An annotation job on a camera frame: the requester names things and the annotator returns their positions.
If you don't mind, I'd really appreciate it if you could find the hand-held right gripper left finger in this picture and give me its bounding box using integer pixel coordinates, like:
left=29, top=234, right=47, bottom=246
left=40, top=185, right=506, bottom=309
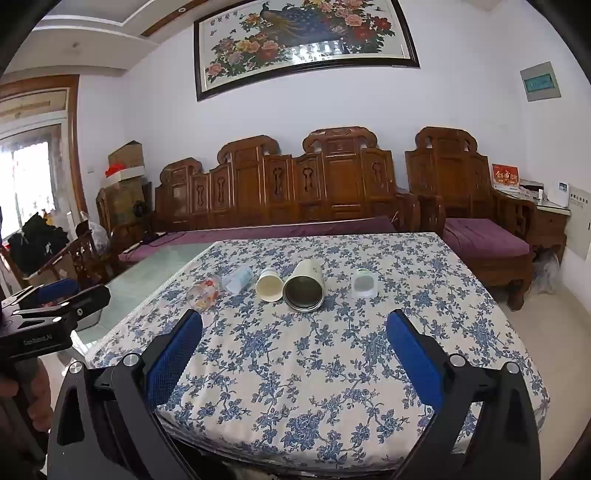
left=48, top=308, right=204, bottom=480

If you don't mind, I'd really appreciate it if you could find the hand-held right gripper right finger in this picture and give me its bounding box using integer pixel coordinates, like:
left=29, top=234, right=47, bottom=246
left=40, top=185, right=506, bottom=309
left=385, top=309, right=542, bottom=480

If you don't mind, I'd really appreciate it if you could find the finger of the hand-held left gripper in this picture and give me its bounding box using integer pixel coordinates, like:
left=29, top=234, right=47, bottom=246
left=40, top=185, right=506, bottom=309
left=9, top=284, right=112, bottom=332
left=0, top=278, right=78, bottom=311

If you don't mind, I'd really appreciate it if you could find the clear glass cup with print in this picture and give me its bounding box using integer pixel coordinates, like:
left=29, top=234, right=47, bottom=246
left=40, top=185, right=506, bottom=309
left=187, top=275, right=223, bottom=313

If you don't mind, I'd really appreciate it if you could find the white grey cup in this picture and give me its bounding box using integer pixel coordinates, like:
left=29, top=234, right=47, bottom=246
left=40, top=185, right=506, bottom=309
left=351, top=268, right=380, bottom=299

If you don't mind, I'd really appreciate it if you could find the light blue plastic cup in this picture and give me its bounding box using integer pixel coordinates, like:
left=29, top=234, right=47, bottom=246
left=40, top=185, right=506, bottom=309
left=224, top=266, right=254, bottom=295

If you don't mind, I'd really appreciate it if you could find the cream paper cup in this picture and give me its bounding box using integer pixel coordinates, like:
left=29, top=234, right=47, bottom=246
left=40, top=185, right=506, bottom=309
left=255, top=268, right=284, bottom=303

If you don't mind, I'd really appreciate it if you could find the large cream tumbler cup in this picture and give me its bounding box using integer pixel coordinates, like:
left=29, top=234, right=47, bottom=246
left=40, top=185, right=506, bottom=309
left=283, top=258, right=327, bottom=313

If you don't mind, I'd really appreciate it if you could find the person's left hand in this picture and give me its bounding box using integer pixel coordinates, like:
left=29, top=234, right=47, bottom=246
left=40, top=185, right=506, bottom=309
left=0, top=357, right=53, bottom=437

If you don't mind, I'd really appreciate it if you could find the small wooden chair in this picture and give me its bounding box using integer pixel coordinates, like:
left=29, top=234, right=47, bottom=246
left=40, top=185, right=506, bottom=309
left=25, top=225, right=112, bottom=288

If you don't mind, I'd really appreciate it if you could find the dark clothes pile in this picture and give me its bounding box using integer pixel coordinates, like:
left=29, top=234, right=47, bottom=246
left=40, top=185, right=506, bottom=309
left=8, top=214, right=71, bottom=274

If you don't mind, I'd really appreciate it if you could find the white plastic bag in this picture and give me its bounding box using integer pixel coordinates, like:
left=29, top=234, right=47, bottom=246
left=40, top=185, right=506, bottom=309
left=81, top=211, right=110, bottom=260

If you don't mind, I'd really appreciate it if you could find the large worn cardboard box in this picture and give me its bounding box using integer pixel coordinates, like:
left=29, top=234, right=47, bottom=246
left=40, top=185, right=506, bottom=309
left=98, top=178, right=149, bottom=228

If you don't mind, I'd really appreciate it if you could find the blue floral tablecloth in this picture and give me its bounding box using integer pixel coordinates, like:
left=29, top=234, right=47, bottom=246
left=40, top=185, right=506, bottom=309
left=85, top=232, right=551, bottom=474

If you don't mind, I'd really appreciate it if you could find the white flat box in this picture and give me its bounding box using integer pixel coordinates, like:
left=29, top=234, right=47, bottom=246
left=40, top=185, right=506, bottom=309
left=102, top=166, right=146, bottom=188

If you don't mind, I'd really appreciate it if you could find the square purple seat cushion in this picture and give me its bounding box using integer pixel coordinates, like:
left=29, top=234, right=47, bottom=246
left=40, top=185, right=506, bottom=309
left=443, top=218, right=531, bottom=258

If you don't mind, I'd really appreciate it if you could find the brown cardboard box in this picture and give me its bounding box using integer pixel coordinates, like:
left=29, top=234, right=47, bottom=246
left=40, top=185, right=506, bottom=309
left=108, top=141, right=144, bottom=170

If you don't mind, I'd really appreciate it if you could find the clear plastic bag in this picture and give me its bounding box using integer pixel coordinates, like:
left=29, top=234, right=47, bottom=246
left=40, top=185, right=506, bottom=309
left=532, top=249, right=562, bottom=295

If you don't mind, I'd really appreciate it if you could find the long purple sofa cushion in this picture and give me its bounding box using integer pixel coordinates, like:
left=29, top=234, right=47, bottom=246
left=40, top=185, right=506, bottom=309
left=119, top=216, right=398, bottom=264

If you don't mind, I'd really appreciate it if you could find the carved wooden armchair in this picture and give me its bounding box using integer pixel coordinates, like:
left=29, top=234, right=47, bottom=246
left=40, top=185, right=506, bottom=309
left=405, top=127, right=539, bottom=311

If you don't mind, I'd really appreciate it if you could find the carved wooden sofa bench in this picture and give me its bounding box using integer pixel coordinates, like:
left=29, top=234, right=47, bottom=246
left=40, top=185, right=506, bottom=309
left=97, top=127, right=446, bottom=278

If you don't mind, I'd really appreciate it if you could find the wooden side table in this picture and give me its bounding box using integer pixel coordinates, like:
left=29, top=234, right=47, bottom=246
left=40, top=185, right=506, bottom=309
left=503, top=188, right=572, bottom=260

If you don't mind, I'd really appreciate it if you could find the red gift box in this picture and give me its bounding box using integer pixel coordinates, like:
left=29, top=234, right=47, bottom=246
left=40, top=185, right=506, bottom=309
left=492, top=164, right=522, bottom=191

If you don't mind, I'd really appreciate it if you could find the framed peacock flower painting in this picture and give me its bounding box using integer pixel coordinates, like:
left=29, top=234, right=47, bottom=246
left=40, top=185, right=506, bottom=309
left=193, top=0, right=420, bottom=102

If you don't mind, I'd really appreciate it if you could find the window with wooden frame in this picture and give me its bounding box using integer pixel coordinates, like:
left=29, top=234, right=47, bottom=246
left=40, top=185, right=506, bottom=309
left=0, top=76, right=88, bottom=245

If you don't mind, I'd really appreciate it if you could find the grey wall panel box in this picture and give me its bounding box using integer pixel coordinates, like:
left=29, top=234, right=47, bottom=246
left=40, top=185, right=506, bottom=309
left=520, top=61, right=563, bottom=103

